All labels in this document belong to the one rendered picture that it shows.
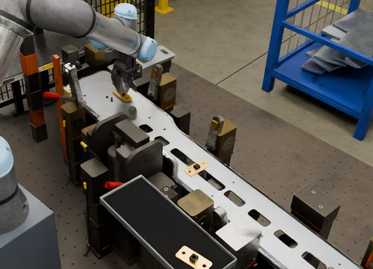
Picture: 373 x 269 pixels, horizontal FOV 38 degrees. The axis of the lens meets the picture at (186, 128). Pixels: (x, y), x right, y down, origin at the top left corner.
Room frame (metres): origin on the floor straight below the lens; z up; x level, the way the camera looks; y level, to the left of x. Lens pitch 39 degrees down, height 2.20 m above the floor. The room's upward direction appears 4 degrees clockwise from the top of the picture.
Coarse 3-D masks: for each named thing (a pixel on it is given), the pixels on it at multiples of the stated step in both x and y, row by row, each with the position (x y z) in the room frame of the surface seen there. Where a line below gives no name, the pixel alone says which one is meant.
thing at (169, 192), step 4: (160, 188) 1.09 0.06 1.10; (164, 188) 1.09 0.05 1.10; (168, 188) 1.09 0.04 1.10; (164, 192) 1.08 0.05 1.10; (168, 192) 1.08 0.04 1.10; (172, 192) 1.08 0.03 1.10; (176, 192) 1.08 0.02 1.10; (168, 196) 1.06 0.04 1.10; (172, 196) 1.06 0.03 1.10; (176, 196) 1.07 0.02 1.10; (172, 200) 1.06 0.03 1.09; (176, 200) 1.07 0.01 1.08; (176, 204) 1.07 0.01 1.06
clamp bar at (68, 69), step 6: (66, 66) 1.51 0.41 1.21; (72, 66) 1.52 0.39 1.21; (78, 66) 1.52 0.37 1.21; (66, 72) 1.50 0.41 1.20; (72, 72) 1.50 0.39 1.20; (72, 78) 1.50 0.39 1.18; (72, 84) 1.50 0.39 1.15; (78, 84) 1.51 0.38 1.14; (72, 90) 1.52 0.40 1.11; (78, 90) 1.51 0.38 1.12; (72, 96) 1.53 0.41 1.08; (78, 96) 1.51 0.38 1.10; (78, 102) 1.51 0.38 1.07
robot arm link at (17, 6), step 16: (0, 0) 1.24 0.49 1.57; (16, 0) 1.23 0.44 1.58; (0, 16) 1.20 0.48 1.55; (16, 16) 1.21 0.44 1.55; (0, 32) 1.19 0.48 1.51; (16, 32) 1.20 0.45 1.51; (32, 32) 1.23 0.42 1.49; (0, 48) 1.16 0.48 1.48; (16, 48) 1.19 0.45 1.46; (0, 64) 1.15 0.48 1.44; (0, 80) 1.14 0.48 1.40
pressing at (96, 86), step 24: (96, 72) 1.81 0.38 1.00; (96, 96) 1.65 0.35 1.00; (144, 120) 1.52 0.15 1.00; (168, 120) 1.53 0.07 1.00; (192, 144) 1.41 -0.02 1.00; (216, 168) 1.30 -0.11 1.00; (216, 192) 1.19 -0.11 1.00; (240, 192) 1.20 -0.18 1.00; (264, 216) 1.11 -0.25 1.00; (288, 216) 1.11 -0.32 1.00; (264, 240) 1.01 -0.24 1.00; (312, 240) 1.03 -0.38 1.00; (288, 264) 0.94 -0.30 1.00; (336, 264) 0.95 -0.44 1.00
